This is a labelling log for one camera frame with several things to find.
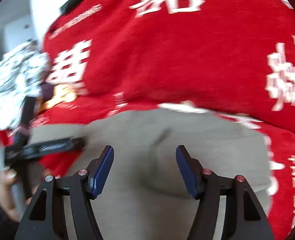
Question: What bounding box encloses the orange yellow small cloth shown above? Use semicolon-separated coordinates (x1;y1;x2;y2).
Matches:
40;85;77;111

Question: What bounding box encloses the person's left hand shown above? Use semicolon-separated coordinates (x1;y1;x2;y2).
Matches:
0;169;21;222

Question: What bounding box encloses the red wedding quilt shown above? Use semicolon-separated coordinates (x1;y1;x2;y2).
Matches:
43;0;295;132

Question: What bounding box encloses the dark maroon small cloth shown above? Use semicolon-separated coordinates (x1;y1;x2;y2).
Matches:
41;82;54;102

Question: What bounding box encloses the black item by headboard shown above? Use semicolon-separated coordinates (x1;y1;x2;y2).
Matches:
60;0;83;15

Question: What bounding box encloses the red wedding bed sheet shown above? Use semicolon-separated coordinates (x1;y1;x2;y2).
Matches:
0;97;295;240

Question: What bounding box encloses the white patterned crumpled cloth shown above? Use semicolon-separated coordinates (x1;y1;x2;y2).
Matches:
0;41;50;131

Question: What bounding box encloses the grey knit garment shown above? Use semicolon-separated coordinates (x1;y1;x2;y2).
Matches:
31;109;271;239

